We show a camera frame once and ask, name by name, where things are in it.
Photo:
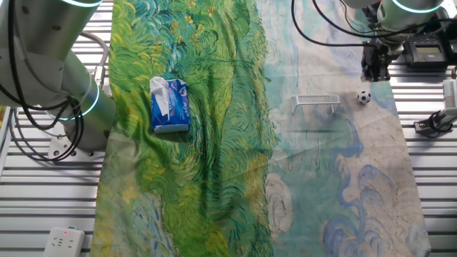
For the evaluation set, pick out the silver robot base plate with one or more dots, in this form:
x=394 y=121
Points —
x=57 y=148

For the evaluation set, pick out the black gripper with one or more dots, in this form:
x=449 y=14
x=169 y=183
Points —
x=376 y=57

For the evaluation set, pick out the white mesh toy goal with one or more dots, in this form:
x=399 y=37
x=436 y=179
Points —
x=316 y=99

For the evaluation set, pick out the blue tissue pack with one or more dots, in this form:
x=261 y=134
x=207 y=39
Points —
x=175 y=107

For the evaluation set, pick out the small black white soccer ball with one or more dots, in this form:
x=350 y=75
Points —
x=363 y=97

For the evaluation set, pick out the black desk phone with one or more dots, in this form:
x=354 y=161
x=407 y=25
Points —
x=426 y=53

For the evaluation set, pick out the green blue painted cloth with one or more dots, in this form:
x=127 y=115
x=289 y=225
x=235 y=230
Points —
x=214 y=142

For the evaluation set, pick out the white power strip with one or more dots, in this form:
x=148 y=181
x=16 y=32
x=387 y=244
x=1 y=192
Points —
x=64 y=242

